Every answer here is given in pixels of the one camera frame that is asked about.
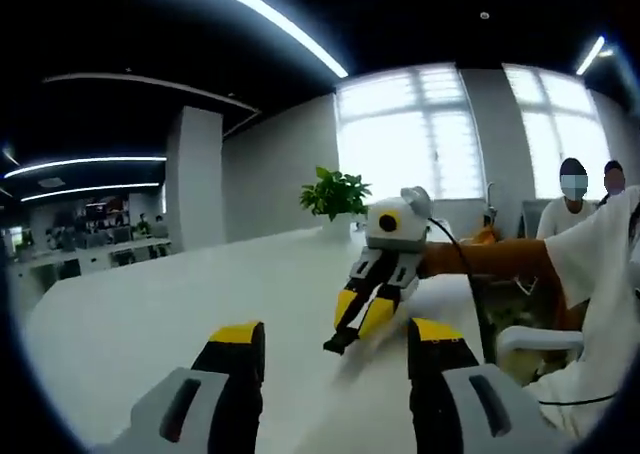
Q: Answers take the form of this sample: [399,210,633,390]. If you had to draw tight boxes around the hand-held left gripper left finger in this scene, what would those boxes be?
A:
[107,319,266,454]

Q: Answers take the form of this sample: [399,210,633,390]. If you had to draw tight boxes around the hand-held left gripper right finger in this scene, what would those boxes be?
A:
[407,316,561,454]

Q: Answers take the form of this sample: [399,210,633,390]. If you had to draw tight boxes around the potted green plant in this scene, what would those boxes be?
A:
[298,166,374,238]

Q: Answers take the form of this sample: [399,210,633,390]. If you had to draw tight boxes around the orange object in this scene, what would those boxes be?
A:
[478,213,502,246]

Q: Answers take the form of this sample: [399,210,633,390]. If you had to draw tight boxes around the large window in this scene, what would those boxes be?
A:
[501,61,614,201]
[333,62,484,201]

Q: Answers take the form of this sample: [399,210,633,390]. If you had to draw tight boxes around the white office chair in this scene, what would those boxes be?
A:
[497,325,586,370]

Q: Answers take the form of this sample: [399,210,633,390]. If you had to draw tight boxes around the row of office desks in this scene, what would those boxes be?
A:
[8,223,174,278]

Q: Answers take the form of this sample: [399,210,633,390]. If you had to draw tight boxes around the thin ceiling light strip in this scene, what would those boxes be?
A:
[3,155,168,180]
[19,182,162,203]

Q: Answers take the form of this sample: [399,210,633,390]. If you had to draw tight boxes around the long ceiling light strip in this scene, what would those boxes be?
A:
[169,0,351,79]

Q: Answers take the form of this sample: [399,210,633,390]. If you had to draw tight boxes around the short ceiling light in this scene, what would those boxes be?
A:
[574,35,607,76]

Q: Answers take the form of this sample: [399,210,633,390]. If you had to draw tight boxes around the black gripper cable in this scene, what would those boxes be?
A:
[424,217,496,368]

